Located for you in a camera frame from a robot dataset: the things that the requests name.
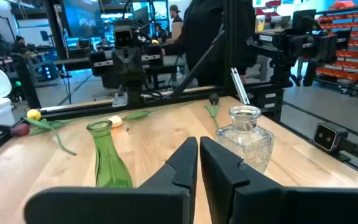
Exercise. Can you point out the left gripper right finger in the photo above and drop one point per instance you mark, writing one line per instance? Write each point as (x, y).
(259, 205)

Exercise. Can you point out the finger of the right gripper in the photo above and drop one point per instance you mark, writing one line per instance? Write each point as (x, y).
(120, 63)
(135, 62)

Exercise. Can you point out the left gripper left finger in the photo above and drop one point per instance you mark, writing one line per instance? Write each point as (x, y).
(120, 205)

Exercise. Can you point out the green glass vase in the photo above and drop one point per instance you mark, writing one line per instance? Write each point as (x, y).
(110, 168)

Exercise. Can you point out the cream artificial tulip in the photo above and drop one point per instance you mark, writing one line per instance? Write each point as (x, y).
(115, 121)

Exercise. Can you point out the clear cut-glass vase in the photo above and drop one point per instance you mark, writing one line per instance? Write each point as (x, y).
(244, 140)

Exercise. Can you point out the green stem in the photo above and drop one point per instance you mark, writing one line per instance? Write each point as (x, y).
(213, 99)

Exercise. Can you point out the yellow artificial tulip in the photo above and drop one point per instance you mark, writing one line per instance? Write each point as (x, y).
(33, 114)

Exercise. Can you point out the dark red artificial tulip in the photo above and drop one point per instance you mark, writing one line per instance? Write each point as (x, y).
(20, 130)

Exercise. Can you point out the background black robot arm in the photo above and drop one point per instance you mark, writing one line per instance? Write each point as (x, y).
(294, 43)

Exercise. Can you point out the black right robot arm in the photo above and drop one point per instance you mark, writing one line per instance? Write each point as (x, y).
(134, 90)

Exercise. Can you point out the person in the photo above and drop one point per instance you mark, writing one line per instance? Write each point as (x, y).
(159, 31)
(20, 43)
(176, 18)
(204, 40)

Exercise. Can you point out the large blue display screen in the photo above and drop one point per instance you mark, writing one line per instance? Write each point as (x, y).
(82, 18)

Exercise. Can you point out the silver metal bar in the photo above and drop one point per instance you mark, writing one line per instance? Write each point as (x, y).
(239, 85)

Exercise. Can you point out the shelf with orange bins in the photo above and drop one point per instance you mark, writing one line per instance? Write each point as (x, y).
(350, 54)

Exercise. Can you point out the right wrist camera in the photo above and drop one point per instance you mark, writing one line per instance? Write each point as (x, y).
(123, 37)

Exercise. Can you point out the table-level camera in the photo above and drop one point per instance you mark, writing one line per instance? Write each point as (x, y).
(326, 137)

